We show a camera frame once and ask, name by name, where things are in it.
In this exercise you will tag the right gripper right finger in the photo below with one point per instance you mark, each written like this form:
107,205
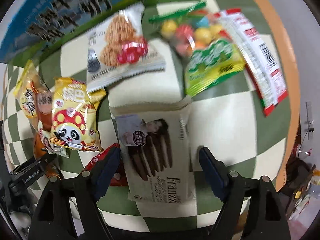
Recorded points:
265,218

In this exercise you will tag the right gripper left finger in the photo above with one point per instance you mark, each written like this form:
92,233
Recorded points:
53,218

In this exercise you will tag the white green woman packet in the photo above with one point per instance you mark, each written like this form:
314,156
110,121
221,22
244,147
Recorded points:
51,147

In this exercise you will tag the red chocolate snack packet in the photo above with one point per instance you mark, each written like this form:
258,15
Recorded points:
107,168

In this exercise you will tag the yellow panda snack bag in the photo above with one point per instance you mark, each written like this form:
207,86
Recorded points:
74,115

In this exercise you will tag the yellow orange snack packet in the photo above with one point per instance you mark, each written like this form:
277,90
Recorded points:
34,97

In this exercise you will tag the white Franzzi chocolate biscuit pack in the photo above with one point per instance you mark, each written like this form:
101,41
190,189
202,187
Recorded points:
155,150

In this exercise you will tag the red white long packet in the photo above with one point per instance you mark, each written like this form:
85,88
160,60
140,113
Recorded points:
261,64

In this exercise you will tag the white oat cookie packet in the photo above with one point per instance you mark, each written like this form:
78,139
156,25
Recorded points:
117,49

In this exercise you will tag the colourful candy ball bag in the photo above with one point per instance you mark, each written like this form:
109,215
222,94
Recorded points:
189,29

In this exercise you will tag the green yellow gummy bag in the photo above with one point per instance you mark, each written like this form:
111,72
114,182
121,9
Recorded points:
212,65

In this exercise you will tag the orange mattress edge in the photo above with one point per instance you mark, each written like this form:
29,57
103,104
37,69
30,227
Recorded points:
288,61

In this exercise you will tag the green white checkered blanket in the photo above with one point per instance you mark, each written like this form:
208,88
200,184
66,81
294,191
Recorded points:
227,118

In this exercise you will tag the cardboard box with print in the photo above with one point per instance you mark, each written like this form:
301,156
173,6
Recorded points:
40,27

